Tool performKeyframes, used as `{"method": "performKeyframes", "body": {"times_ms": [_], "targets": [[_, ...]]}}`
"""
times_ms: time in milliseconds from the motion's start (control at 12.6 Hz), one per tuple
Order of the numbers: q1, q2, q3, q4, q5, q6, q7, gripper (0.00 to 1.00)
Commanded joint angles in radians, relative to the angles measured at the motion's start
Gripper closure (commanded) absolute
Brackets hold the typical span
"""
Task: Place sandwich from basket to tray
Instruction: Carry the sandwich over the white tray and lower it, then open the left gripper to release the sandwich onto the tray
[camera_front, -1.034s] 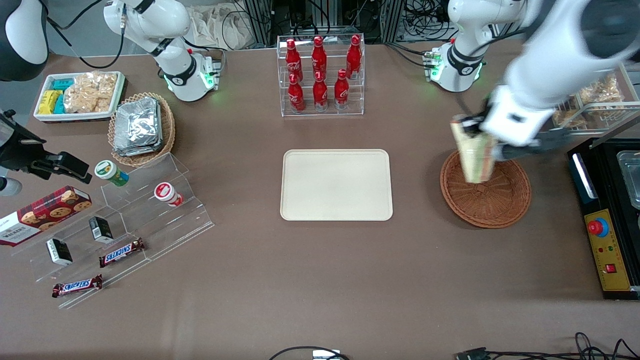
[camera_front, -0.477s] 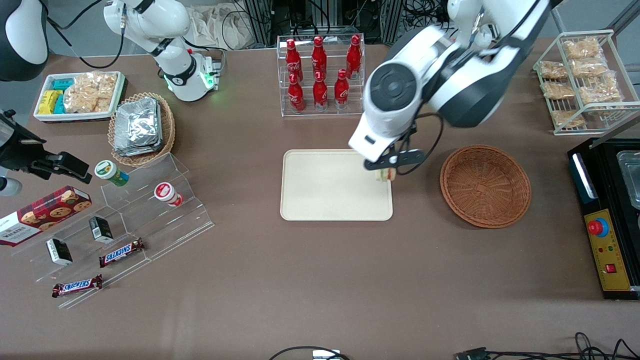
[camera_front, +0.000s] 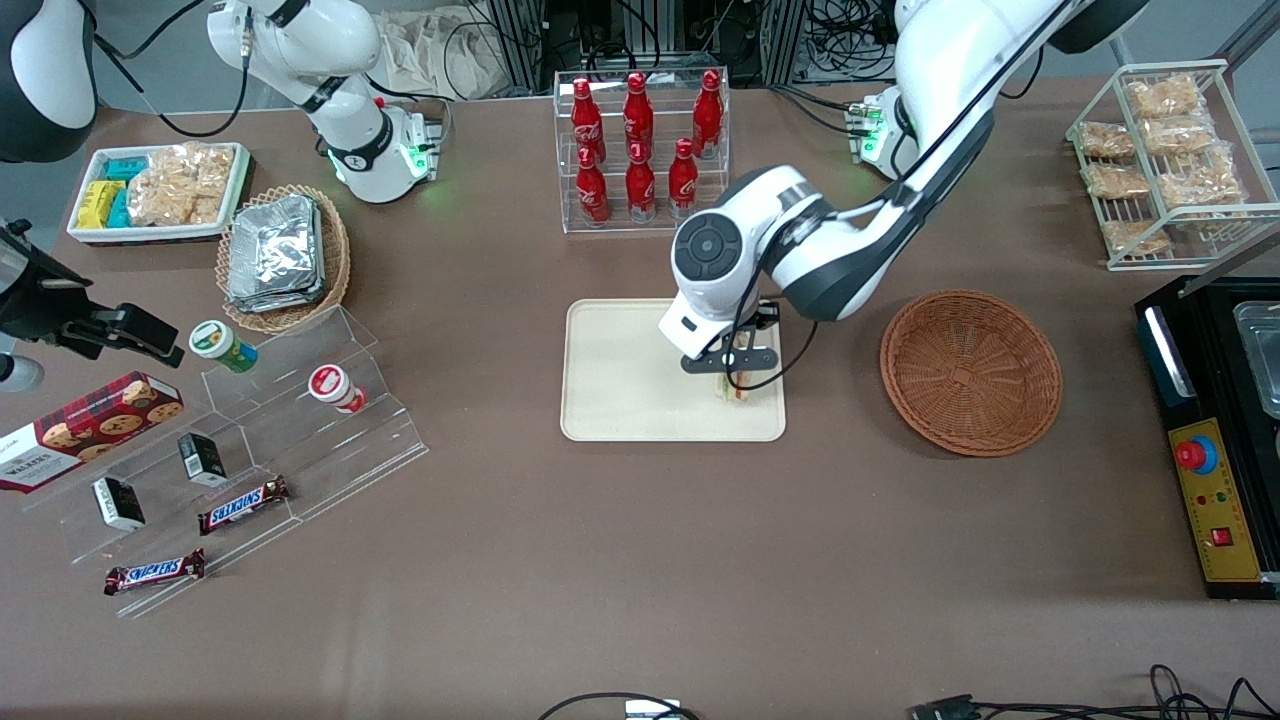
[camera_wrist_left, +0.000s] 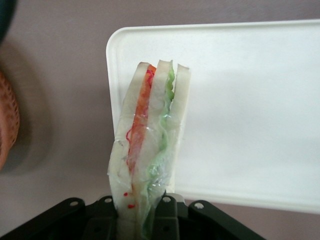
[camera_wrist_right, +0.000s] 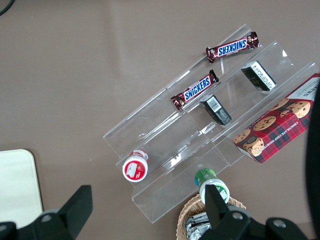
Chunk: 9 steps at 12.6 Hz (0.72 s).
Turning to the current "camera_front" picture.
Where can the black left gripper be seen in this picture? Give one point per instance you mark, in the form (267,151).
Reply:
(765,317)

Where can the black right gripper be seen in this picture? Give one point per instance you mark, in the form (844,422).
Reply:
(42,306)

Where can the triangle sandwich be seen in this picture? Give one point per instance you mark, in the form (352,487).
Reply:
(737,392)

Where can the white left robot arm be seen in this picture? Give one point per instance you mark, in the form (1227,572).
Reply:
(940,60)

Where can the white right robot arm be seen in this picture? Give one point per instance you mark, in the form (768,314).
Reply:
(330,60)

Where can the cream plastic tray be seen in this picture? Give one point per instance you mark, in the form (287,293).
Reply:
(620,380)

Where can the oval tan wicker basket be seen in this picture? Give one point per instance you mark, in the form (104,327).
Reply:
(335,260)

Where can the round brown wicker basket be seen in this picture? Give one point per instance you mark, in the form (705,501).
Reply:
(970,375)

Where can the red tartan cookie box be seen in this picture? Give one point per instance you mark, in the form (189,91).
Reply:
(85,430)

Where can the green lid snack cup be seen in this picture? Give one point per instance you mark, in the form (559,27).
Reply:
(222,345)

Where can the white rectangular snack bin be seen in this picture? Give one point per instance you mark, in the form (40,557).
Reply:
(160,232)

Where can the teal snack packet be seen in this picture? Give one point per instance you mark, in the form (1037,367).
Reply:
(126,168)
(118,210)

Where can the yellow snack packet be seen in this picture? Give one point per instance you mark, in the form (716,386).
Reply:
(95,202)

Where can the small black box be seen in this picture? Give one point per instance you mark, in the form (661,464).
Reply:
(118,503)
(203,458)

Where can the large clear cracker bag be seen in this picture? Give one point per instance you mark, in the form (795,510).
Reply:
(180,185)

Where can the silver foil packet stack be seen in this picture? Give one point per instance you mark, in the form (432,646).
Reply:
(272,252)

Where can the clear acrylic bottle rack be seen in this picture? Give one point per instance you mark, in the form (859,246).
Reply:
(660,215)

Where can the red cola bottle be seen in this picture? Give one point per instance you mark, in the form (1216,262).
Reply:
(640,185)
(683,180)
(583,120)
(591,190)
(638,115)
(708,112)

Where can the Snickers chocolate bar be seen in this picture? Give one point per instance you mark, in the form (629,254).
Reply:
(155,572)
(243,505)

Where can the clear acrylic step display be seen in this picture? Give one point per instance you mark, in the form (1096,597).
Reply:
(300,450)

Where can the red lid snack cup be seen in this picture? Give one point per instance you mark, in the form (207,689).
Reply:
(335,388)

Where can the clear bagged rice snack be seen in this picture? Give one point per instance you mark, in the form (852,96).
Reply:
(1162,97)
(1175,134)
(1200,185)
(1105,139)
(1135,236)
(1115,180)

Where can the beige cloth bag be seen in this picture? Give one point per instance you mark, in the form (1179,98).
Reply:
(440,50)

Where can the red emergency stop button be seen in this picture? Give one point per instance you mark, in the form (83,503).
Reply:
(1192,455)

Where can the black appliance with yellow panel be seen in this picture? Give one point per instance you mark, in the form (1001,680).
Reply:
(1220,420)

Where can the steel pan in appliance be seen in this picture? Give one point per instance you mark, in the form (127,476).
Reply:
(1262,355)

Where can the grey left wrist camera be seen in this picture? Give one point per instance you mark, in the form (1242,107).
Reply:
(690,325)

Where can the aluminium frame post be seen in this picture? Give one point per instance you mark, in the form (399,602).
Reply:
(522,40)
(782,40)

